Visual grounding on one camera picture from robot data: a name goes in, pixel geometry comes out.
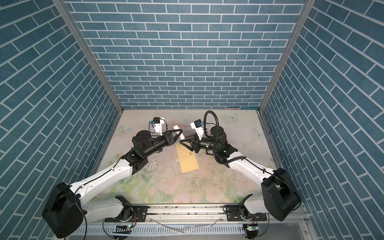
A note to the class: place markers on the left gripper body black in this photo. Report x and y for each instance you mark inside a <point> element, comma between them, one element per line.
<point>165,139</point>

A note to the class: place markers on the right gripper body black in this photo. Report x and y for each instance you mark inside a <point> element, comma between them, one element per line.
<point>204,145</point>

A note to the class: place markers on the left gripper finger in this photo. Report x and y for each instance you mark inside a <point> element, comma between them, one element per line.
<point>168,133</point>
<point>176,137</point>

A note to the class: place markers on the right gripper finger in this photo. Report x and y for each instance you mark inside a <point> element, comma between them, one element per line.
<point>189,144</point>
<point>189,138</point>

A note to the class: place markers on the white glue stick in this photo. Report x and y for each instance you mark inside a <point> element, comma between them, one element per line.
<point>180,132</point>

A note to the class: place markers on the yellow envelope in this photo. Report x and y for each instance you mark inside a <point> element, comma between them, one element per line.
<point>187,159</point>

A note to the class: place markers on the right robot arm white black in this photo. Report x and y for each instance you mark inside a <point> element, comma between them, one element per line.
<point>278,197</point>

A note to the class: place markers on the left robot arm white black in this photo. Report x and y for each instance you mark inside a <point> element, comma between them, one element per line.
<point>67,207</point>

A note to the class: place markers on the right controller board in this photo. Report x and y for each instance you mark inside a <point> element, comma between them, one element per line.
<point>250,231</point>

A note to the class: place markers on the controller board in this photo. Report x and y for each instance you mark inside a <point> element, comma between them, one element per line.
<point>126,229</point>
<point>250,231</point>

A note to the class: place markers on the left controller board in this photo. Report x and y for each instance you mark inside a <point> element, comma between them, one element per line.
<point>126,229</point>

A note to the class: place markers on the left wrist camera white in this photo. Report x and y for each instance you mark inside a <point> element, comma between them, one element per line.
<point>157,126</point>

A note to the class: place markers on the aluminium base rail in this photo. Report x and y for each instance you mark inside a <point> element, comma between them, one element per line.
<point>295,226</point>

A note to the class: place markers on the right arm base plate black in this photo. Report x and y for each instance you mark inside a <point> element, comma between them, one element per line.
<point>236,213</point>

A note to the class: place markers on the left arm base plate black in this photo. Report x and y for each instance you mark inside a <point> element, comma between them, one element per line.
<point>134,215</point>

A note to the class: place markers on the clear cable tie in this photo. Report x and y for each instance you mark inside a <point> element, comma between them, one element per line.
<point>185,228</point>

